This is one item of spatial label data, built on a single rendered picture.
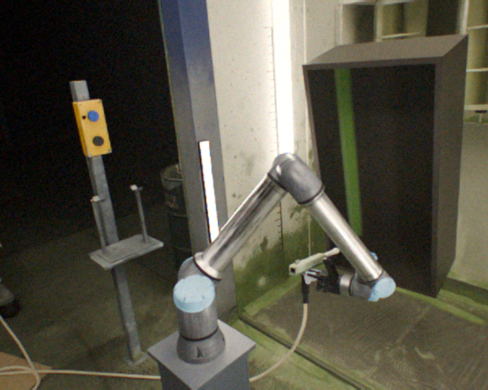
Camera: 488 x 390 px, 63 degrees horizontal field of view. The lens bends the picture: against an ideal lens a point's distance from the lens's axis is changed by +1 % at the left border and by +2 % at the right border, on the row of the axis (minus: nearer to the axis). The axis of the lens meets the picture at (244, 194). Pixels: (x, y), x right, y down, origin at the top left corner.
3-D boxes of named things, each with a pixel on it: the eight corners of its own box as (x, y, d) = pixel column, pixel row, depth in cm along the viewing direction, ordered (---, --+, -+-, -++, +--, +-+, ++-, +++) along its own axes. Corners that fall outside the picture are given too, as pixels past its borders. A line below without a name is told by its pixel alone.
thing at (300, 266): (297, 311, 184) (297, 263, 182) (288, 309, 187) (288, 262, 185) (340, 284, 223) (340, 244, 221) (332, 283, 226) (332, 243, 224)
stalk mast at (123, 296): (137, 353, 248) (80, 80, 193) (142, 357, 244) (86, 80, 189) (128, 358, 244) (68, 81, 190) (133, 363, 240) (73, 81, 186)
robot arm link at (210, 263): (168, 297, 157) (289, 149, 143) (171, 275, 174) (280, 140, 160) (199, 315, 162) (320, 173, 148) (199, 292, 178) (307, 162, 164)
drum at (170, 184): (167, 261, 358) (152, 166, 328) (226, 244, 379) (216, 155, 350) (186, 292, 307) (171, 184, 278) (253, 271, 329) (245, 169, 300)
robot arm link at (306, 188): (306, 159, 133) (404, 289, 155) (297, 151, 145) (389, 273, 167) (278, 180, 135) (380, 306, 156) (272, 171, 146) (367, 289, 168)
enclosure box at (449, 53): (354, 234, 261) (337, 45, 205) (455, 257, 224) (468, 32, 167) (328, 266, 239) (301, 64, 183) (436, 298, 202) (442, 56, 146)
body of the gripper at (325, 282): (314, 290, 188) (338, 296, 181) (315, 272, 187) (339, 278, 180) (321, 285, 194) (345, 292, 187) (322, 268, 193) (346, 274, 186)
